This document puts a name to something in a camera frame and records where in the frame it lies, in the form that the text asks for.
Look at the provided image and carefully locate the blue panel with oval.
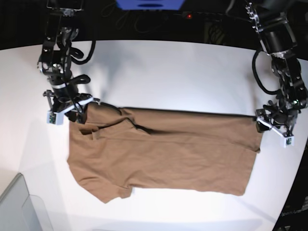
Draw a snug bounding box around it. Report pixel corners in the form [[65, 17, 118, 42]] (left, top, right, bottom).
[[116, 0, 185, 11]]

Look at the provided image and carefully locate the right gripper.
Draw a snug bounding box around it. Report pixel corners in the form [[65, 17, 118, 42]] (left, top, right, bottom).
[[43, 90, 101, 124]]

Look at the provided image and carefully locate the grey plastic bin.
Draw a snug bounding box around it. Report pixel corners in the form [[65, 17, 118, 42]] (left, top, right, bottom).
[[0, 173, 54, 231]]

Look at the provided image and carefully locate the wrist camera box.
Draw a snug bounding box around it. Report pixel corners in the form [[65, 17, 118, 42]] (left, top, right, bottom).
[[47, 111, 64, 125], [281, 136, 295, 148]]

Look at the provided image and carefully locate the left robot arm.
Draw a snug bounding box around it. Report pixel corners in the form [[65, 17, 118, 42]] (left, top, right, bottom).
[[245, 0, 308, 147]]

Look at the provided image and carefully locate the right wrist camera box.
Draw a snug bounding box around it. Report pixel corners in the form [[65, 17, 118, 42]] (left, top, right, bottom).
[[47, 111, 64, 125]]

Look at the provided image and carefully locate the black power strip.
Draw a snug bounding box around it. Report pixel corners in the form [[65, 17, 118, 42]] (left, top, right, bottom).
[[180, 12, 230, 22]]

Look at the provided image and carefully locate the brown t-shirt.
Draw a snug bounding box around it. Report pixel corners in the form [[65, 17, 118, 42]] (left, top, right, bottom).
[[67, 103, 262, 203]]

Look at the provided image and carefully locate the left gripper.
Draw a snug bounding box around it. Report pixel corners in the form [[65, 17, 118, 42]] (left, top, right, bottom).
[[255, 104, 298, 137]]

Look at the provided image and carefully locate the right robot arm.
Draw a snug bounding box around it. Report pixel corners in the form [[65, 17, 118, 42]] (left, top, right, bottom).
[[38, 0, 100, 125]]

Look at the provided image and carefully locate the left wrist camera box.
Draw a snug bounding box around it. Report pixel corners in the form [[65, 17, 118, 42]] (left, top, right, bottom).
[[281, 136, 295, 148]]

